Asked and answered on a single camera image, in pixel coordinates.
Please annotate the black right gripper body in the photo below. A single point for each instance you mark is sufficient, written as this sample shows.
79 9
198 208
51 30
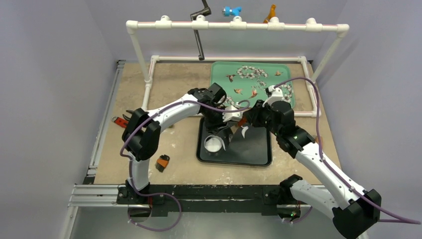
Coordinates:
252 118

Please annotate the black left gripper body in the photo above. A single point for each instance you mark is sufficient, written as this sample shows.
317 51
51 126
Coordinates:
213 120

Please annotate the white dough scrap strip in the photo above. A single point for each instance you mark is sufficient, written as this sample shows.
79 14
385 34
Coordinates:
244 129

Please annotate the black baking tray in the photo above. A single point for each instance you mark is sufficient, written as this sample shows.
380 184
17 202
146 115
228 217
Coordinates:
253 149

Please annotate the metal scraper orange handle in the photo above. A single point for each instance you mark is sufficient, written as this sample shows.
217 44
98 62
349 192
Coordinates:
236 127

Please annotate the white dough ball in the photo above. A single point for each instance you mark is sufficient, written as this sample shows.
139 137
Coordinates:
212 144

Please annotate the wooden double-ended rolling pin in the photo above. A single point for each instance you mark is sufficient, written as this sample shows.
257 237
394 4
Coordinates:
319 140

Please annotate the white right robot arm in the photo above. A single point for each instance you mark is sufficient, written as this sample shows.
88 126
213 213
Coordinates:
352 208

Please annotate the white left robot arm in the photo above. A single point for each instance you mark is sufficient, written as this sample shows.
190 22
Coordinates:
142 133

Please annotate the green floral tray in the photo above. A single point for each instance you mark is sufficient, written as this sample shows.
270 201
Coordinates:
247 80

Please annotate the small orange black brush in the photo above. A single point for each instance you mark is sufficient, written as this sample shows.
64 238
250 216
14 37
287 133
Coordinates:
162 162

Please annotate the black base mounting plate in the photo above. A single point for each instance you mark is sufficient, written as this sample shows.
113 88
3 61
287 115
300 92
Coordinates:
267 200

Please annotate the blue plastic toy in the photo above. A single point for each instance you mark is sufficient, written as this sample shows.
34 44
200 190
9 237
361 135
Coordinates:
228 11

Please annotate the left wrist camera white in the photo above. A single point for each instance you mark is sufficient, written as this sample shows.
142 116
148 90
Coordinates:
232 113

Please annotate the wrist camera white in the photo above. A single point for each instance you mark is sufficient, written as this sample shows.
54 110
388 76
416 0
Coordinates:
232 113
274 94

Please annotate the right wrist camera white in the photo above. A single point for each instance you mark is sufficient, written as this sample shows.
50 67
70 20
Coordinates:
274 94

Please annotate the red handled adjustable wrench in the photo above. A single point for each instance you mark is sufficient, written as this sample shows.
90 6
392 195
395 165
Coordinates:
119 121

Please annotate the white PVC pipe frame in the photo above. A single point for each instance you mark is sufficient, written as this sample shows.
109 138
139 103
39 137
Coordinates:
237 23

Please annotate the aluminium rail frame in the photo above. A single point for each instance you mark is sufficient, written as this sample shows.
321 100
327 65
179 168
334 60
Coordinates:
170 81

